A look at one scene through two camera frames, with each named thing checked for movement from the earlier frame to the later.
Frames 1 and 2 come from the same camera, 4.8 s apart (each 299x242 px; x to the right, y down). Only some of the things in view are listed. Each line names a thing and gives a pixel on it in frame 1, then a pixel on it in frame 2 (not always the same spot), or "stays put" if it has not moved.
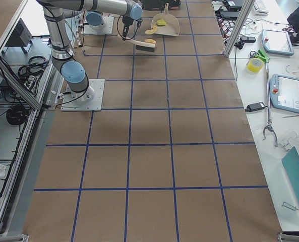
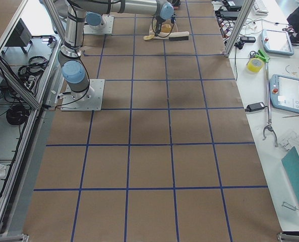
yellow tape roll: [254, 65] stays put
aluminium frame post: [238, 26] stays put
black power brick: [254, 106] stays put
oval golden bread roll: [150, 41] → [166, 27]
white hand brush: [140, 46] → [178, 36]
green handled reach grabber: [266, 58] stays put
